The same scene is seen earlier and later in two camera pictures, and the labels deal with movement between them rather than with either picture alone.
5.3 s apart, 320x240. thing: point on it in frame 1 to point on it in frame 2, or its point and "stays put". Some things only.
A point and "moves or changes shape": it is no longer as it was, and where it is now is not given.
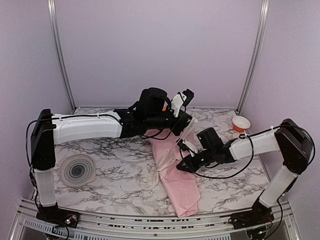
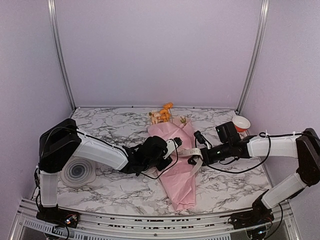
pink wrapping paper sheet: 165,145 moves or changes shape
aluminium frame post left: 56,39 stays put
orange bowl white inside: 240,123 stays put
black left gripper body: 155,121 to 153,162
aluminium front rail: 27,226 stays put
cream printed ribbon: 149,177 moves or changes shape
